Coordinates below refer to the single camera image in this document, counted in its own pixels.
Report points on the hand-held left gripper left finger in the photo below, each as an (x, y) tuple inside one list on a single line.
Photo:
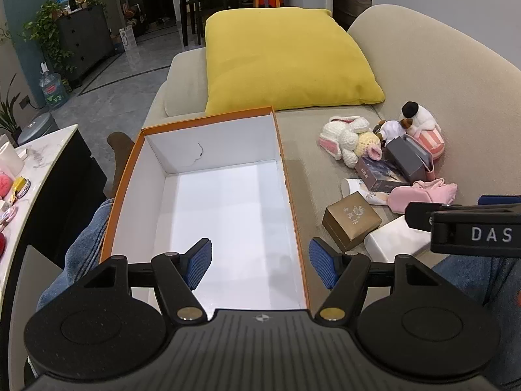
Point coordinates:
[(199, 262)]

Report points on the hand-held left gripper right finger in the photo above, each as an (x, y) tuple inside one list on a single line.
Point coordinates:
[(323, 262)]

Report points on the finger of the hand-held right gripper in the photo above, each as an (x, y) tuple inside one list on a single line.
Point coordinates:
[(419, 214), (500, 200)]

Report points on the pink pouch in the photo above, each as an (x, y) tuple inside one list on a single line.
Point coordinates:
[(419, 195)]

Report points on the white box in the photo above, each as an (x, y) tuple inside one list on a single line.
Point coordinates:
[(395, 238)]

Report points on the pink card holder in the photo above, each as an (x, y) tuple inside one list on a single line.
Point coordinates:
[(429, 173)]

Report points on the gold brown box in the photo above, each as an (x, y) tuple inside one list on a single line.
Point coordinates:
[(352, 220)]

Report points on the dark grey box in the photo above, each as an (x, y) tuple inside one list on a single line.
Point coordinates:
[(401, 165)]

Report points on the dark printed box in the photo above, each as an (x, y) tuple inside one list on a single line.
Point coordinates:
[(378, 175)]

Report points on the orange cardboard box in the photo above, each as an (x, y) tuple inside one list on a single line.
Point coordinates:
[(228, 211)]

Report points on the white printed booklet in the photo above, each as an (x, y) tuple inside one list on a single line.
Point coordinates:
[(354, 187)]

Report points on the small dog doll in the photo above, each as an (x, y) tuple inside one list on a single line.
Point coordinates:
[(391, 130)]

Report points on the cat plush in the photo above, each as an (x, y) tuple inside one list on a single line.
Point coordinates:
[(423, 124)]

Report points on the crocheted bunny toy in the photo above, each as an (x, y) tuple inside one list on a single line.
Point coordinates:
[(346, 134)]

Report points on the person's right leg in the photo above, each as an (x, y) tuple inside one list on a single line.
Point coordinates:
[(480, 281)]

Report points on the person's leg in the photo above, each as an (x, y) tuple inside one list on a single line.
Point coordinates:
[(480, 281), (81, 244)]

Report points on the person's left leg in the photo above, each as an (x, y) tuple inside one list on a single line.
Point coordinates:
[(81, 244)]

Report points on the beige sofa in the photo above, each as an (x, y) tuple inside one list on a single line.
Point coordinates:
[(427, 69)]

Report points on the marble coffee table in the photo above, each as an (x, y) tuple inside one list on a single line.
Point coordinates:
[(44, 159)]

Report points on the yellow toy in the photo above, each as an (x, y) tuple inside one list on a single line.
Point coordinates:
[(19, 187)]

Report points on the pink round case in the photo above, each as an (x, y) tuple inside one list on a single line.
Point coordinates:
[(9, 214)]

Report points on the yellow pillow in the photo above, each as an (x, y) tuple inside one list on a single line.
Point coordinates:
[(285, 61)]

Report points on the pink fuzzy ball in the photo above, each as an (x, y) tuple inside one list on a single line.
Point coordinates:
[(4, 183)]

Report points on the grey round bin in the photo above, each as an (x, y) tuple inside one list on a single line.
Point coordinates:
[(36, 126)]

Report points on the white pitcher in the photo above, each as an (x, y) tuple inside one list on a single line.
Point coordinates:
[(10, 157)]

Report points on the large water bottle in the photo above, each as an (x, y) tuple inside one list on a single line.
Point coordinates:
[(53, 87)]

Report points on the white floor sign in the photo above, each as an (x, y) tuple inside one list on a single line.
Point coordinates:
[(128, 38)]

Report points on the potted floor plant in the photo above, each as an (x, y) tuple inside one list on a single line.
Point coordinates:
[(9, 114)]

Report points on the wall socket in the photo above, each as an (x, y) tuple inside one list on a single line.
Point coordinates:
[(24, 103)]

